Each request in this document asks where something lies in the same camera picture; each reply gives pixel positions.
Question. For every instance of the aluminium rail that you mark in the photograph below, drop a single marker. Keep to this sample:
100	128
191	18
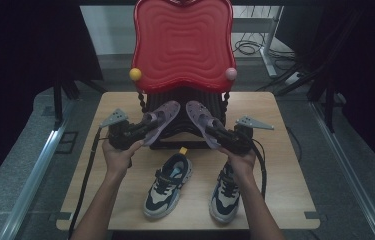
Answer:
351	180
31	186

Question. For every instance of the purple sandal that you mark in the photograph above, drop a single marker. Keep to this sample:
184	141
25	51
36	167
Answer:
198	115
166	113

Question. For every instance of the black metal stand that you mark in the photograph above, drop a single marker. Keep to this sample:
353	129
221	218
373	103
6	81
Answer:
329	100
57	103

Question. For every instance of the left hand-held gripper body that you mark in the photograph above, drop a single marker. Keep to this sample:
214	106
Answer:
121	135

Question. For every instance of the white power strip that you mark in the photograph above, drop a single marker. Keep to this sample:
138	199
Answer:
292	78

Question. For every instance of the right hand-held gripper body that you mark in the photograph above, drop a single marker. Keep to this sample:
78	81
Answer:
241	140

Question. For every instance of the person's right hand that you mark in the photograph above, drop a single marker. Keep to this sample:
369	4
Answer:
243	166

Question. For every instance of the dark curtain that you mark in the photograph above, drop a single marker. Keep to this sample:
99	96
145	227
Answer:
25	66
358	66

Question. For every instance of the white-legged desk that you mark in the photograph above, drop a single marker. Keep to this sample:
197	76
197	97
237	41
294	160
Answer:
270	43

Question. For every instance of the red and black shoe rack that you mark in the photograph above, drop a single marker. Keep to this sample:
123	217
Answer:
183	46

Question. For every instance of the navy and white sneaker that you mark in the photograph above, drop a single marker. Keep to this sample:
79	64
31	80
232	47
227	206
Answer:
223	203
166	186

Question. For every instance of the person's left hand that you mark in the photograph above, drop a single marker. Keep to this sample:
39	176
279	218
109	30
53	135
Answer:
118	161

